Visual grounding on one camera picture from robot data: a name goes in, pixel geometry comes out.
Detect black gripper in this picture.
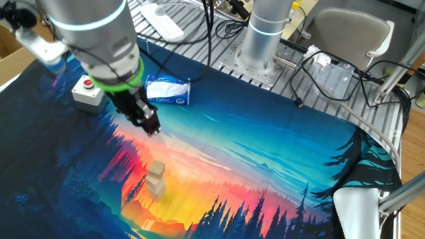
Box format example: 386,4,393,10
105,85,163,137

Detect blue tissue pack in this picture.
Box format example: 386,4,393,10
145,73,191,106

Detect grey emergency stop button box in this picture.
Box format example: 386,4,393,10
71,74,110,115

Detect white power strip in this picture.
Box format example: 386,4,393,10
139,2,185,43

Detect brown cardboard box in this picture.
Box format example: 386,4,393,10
0,23,37,88

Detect colourful landscape print cloth mat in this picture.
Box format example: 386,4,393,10
0,36,404,239

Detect beige cardboard panel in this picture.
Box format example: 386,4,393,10
281,0,320,41

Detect clear plastic bag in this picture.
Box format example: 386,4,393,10
303,44,356,100

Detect white office chair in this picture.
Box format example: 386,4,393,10
299,7,396,72

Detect green shoe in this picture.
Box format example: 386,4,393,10
382,66,408,90
415,88,425,109

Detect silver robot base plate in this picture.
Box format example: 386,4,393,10
215,33,299,91

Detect black coiled cable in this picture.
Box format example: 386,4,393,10
214,16,250,41

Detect wrist camera silver bracket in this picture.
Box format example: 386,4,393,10
0,1,69,74

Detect black usb cable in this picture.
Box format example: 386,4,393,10
289,49,412,110

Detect grey thick cable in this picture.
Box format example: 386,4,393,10
311,88,402,172

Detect aluminium frame post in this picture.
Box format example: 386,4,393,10
378,171,425,239
374,31,425,104

